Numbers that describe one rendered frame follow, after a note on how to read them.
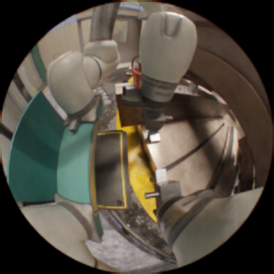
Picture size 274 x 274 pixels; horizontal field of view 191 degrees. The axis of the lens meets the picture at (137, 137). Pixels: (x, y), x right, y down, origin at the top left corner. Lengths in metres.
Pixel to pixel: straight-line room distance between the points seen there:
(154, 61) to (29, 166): 0.39
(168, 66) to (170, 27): 0.07
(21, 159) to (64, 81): 0.25
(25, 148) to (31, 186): 0.11
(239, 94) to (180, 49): 0.63
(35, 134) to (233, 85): 1.01
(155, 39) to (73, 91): 0.25
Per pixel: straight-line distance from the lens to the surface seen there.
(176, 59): 0.15
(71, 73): 0.28
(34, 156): 0.33
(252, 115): 0.74
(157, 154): 0.71
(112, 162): 0.67
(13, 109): 0.40
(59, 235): 0.23
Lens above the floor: 0.97
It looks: 64 degrees down
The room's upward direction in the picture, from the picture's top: 8 degrees clockwise
